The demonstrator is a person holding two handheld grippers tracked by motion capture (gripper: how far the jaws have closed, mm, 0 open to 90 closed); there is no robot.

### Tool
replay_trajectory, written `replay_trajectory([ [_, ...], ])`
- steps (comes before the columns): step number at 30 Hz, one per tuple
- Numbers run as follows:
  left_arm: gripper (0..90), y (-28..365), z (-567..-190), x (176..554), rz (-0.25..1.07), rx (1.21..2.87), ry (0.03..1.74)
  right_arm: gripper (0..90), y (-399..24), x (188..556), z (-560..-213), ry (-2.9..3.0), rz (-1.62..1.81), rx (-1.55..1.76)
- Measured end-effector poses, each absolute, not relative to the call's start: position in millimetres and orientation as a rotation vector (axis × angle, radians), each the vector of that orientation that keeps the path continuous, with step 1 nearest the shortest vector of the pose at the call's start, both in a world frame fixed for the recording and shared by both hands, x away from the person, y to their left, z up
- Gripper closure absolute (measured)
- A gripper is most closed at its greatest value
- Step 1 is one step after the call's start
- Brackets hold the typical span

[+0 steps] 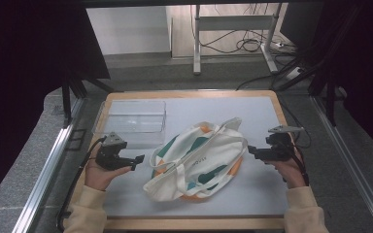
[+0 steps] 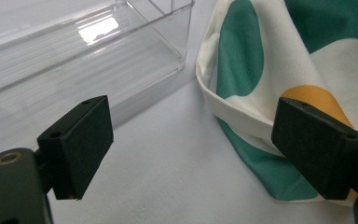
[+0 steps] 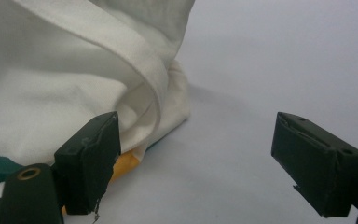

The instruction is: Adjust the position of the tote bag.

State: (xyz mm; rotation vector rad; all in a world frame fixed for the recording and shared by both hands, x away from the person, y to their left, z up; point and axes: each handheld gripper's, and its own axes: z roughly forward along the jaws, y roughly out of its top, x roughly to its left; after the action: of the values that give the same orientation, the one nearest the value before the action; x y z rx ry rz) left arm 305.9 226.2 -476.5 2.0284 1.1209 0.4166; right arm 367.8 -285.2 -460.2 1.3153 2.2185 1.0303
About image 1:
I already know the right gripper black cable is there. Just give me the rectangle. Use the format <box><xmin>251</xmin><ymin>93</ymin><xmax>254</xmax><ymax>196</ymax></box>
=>
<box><xmin>283</xmin><ymin>132</ymin><xmax>310</xmax><ymax>187</ymax></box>

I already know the white panel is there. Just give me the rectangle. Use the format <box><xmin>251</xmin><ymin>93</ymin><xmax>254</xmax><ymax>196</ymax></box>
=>
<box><xmin>85</xmin><ymin>6</ymin><xmax>173</xmax><ymax>56</ymax></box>

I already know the white patterned tote bag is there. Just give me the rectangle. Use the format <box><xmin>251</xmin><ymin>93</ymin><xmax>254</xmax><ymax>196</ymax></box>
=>
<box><xmin>143</xmin><ymin>116</ymin><xmax>249</xmax><ymax>203</ymax></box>

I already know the white power strip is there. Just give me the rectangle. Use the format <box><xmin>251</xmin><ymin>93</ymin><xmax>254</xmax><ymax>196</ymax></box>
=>
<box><xmin>285</xmin><ymin>66</ymin><xmax>304</xmax><ymax>81</ymax></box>

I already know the person's right hand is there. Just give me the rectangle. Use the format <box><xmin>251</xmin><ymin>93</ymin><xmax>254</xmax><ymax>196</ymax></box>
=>
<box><xmin>265</xmin><ymin>150</ymin><xmax>307</xmax><ymax>189</ymax></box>

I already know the white desk frame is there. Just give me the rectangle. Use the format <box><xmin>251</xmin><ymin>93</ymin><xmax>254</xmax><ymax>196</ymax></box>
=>
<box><xmin>192</xmin><ymin>3</ymin><xmax>285</xmax><ymax>76</ymax></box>

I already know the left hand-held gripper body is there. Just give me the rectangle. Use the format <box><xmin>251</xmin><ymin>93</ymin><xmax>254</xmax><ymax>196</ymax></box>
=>
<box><xmin>95</xmin><ymin>131</ymin><xmax>134</xmax><ymax>172</ymax></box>

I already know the black metal stand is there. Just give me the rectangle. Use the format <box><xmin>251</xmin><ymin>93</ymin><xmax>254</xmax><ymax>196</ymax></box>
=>
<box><xmin>61</xmin><ymin>72</ymin><xmax>115</xmax><ymax>129</ymax></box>
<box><xmin>273</xmin><ymin>57</ymin><xmax>338</xmax><ymax>127</ymax></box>

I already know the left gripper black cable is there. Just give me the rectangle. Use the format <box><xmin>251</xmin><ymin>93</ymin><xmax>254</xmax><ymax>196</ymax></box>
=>
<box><xmin>56</xmin><ymin>137</ymin><xmax>106</xmax><ymax>232</ymax></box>

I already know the black curtain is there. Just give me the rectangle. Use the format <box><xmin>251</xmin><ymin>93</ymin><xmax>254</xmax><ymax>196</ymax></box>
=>
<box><xmin>280</xmin><ymin>0</ymin><xmax>373</xmax><ymax>163</ymax></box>
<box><xmin>0</xmin><ymin>0</ymin><xmax>111</xmax><ymax>212</ymax></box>

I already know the thin black cable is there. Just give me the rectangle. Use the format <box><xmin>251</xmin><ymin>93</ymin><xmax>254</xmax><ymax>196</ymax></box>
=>
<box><xmin>278</xmin><ymin>96</ymin><xmax>313</xmax><ymax>150</ymax></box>

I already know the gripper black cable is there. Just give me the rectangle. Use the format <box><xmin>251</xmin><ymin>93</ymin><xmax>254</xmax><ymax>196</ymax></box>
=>
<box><xmin>56</xmin><ymin>137</ymin><xmax>106</xmax><ymax>232</ymax></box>
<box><xmin>283</xmin><ymin>132</ymin><xmax>310</xmax><ymax>187</ymax></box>

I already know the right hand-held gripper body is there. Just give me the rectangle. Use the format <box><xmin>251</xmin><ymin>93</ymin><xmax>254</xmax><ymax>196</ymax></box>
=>
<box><xmin>261</xmin><ymin>125</ymin><xmax>305</xmax><ymax>162</ymax></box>

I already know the white table mat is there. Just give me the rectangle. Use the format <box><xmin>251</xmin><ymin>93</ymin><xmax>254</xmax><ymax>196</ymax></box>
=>
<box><xmin>103</xmin><ymin>95</ymin><xmax>289</xmax><ymax>217</ymax></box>

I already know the aluminium rail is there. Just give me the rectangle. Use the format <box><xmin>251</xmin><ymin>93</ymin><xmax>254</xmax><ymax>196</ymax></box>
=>
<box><xmin>13</xmin><ymin>96</ymin><xmax>85</xmax><ymax>233</ymax></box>
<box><xmin>310</xmin><ymin>95</ymin><xmax>373</xmax><ymax>232</ymax></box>

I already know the person's left hand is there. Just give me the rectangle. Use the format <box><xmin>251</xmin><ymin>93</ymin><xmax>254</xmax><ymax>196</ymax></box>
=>
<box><xmin>85</xmin><ymin>158</ymin><xmax>132</xmax><ymax>192</ymax></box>

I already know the clear plastic box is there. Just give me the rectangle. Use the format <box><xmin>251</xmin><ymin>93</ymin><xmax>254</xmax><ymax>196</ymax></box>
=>
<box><xmin>91</xmin><ymin>99</ymin><xmax>168</xmax><ymax>137</ymax></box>

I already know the tangle of floor cables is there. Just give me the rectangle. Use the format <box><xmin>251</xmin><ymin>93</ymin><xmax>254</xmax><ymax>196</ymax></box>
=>
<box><xmin>200</xmin><ymin>3</ymin><xmax>297</xmax><ymax>56</ymax></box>

